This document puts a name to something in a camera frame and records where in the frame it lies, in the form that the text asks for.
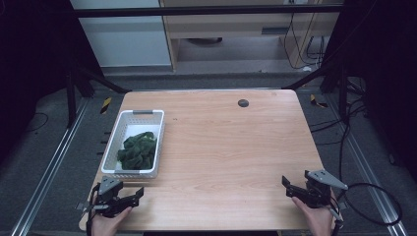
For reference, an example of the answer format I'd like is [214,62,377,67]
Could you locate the person's left hand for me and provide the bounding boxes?
[90,206,133,236]

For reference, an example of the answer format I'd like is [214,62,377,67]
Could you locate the white plastic basket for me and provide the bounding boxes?
[100,109,165,180]

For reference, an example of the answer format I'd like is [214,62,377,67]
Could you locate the black hanging desk cables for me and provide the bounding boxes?
[282,12,327,71]

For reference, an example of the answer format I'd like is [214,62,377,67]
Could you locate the black curtain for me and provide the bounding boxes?
[323,0,417,185]
[0,0,103,165]

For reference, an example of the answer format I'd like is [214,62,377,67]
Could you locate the aluminium floor rail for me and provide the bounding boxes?
[10,97,92,236]
[323,93,410,236]

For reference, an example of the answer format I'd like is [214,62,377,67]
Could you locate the dark green cloth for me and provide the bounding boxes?
[116,131,158,171]

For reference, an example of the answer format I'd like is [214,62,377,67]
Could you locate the black floor cables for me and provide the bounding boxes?
[309,77,373,182]

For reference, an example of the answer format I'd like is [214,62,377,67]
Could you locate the white cabinet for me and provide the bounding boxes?
[69,0,173,69]

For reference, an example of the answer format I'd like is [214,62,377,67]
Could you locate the light wooden desk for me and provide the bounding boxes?
[159,0,346,72]

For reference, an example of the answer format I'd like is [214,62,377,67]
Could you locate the black diagonal frame strut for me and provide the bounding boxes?
[282,63,342,91]
[73,63,132,94]

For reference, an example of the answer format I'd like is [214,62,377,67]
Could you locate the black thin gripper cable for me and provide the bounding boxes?
[86,183,101,236]

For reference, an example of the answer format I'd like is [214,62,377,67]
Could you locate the black horizontal frame bar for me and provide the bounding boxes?
[72,4,344,19]

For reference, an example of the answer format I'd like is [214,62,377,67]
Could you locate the black upright stand post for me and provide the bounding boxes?
[338,65,349,120]

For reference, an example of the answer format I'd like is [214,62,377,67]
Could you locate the black looped gripper cable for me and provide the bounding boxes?
[333,182,403,228]

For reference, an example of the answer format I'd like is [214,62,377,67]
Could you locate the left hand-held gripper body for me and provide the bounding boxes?
[76,175,133,219]

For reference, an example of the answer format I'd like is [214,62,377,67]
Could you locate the thin black floor cable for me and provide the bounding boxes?
[24,111,50,134]

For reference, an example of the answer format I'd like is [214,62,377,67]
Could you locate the person's right hand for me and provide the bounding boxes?
[291,196,337,236]

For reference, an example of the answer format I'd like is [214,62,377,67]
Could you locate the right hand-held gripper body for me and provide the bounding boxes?
[294,169,349,209]

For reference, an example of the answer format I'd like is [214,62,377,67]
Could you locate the yellow black tape strip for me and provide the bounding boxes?
[309,93,329,109]
[99,96,113,115]

